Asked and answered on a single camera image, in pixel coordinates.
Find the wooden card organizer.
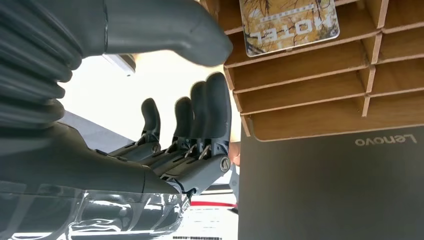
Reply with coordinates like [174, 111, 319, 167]
[198, 0, 424, 143]

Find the grey laptop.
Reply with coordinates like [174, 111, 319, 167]
[237, 125, 424, 240]

